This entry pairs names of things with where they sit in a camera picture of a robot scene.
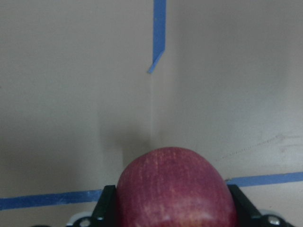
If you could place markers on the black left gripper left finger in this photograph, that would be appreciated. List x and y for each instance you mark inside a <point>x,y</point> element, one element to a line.
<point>104,213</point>

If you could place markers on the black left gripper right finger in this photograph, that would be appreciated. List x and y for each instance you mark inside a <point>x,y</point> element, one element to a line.
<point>248,215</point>

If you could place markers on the red apple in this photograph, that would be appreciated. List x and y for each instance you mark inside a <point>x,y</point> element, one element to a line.
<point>173,187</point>

